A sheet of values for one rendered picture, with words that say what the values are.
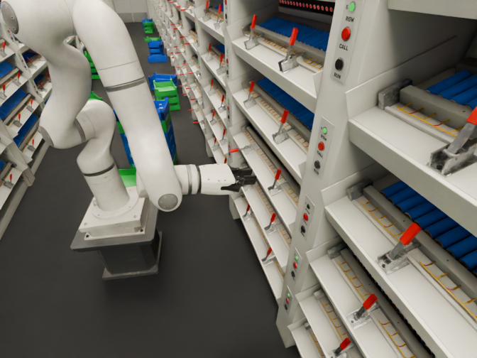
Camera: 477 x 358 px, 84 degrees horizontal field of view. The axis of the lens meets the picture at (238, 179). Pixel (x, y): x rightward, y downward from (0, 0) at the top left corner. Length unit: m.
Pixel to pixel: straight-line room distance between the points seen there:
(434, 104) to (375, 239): 0.24
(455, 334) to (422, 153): 0.24
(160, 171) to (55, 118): 0.45
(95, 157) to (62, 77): 0.31
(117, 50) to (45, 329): 1.14
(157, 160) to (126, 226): 0.56
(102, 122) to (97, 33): 0.46
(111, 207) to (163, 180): 0.58
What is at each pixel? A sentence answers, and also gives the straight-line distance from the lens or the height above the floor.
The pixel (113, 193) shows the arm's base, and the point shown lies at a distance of 1.14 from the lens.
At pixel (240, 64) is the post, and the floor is 0.85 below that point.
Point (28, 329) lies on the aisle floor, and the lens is 1.47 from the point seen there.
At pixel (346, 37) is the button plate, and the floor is 1.04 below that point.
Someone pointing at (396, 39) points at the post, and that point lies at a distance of 0.48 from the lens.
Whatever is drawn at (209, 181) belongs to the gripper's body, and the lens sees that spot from 0.72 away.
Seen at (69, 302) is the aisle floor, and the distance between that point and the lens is 1.45.
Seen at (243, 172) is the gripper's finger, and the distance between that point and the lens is 0.81.
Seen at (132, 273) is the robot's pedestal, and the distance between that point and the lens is 1.39.
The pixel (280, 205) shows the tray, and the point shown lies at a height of 0.55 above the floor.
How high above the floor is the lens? 1.11
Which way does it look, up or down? 37 degrees down
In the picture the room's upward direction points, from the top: straight up
